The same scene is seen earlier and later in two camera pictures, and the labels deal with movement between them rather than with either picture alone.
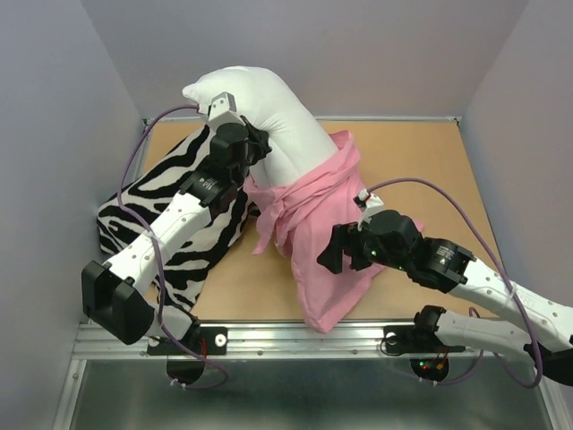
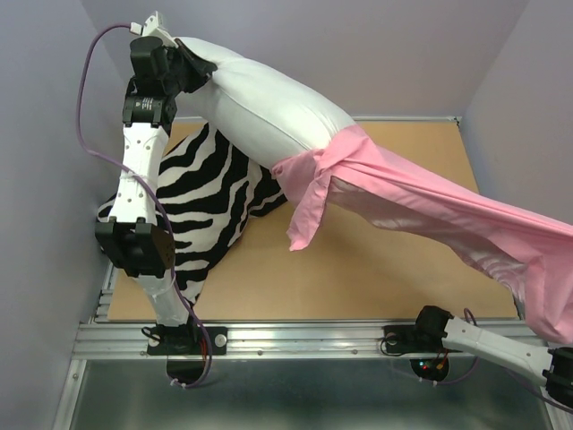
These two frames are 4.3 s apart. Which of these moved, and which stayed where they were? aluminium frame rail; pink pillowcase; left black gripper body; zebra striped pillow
Moved: pink pillowcase; left black gripper body
Stayed: aluminium frame rail; zebra striped pillow
